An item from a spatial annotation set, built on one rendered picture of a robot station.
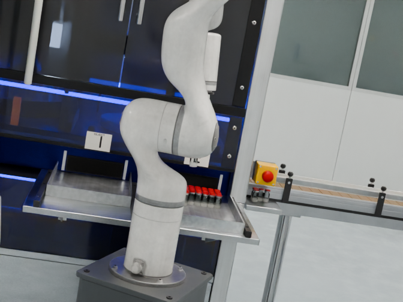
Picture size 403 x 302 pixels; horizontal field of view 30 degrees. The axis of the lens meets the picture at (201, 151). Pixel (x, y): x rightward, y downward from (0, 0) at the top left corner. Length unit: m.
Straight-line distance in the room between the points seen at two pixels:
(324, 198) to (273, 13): 0.72
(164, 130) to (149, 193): 0.15
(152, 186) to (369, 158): 5.98
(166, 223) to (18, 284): 1.04
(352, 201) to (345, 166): 4.76
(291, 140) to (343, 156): 0.55
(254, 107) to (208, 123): 0.86
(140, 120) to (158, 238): 0.28
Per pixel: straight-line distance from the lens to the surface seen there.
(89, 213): 2.22
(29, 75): 2.47
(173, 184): 1.76
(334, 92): 7.43
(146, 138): 1.74
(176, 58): 1.68
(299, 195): 2.78
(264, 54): 2.56
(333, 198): 2.81
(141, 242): 1.80
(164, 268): 1.82
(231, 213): 2.48
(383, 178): 7.74
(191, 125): 1.71
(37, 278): 2.71
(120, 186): 2.57
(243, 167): 2.60
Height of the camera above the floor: 1.50
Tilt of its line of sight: 10 degrees down
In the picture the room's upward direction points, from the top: 10 degrees clockwise
